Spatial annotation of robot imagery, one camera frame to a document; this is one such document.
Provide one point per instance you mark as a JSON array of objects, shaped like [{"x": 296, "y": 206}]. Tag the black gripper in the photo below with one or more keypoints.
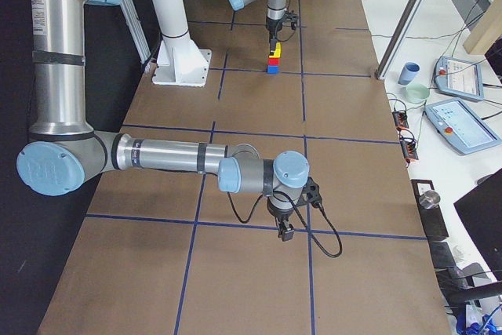
[
  {"x": 281, "y": 215},
  {"x": 274, "y": 26}
]

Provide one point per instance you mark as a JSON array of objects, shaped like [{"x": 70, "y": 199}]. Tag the yellow wooden block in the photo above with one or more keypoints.
[{"x": 277, "y": 52}]

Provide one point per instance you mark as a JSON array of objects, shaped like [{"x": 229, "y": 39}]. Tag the red wooden block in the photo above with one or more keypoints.
[{"x": 273, "y": 61}]

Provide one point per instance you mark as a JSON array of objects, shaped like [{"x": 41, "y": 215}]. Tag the blue wooden block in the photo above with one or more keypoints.
[{"x": 272, "y": 69}]

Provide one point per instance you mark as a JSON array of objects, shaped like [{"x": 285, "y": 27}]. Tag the blue plastic cup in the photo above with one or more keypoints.
[{"x": 408, "y": 73}]

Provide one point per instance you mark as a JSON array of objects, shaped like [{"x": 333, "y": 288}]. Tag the metal cylinder weight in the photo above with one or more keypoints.
[{"x": 429, "y": 199}]

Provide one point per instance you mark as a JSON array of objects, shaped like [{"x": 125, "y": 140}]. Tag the black power strip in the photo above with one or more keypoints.
[
  {"x": 401, "y": 120},
  {"x": 409, "y": 149}
]

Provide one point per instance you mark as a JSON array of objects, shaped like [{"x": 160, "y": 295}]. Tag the green bowl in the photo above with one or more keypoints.
[{"x": 416, "y": 93}]

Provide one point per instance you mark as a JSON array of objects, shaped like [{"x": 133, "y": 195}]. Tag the far teach pendant tablet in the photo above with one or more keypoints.
[{"x": 460, "y": 78}]

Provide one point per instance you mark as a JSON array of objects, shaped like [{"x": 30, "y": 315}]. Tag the teach pendant tablet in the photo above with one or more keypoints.
[
  {"x": 461, "y": 127},
  {"x": 460, "y": 78}
]

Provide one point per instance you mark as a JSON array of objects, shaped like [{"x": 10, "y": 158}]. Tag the near teach pendant tablet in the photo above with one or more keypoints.
[{"x": 461, "y": 127}]

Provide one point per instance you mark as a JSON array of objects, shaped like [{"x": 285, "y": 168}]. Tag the white pedestal column base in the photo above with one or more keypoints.
[{"x": 180, "y": 62}]

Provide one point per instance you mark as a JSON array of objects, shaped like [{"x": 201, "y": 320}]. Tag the aluminium frame post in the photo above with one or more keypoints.
[{"x": 397, "y": 38}]

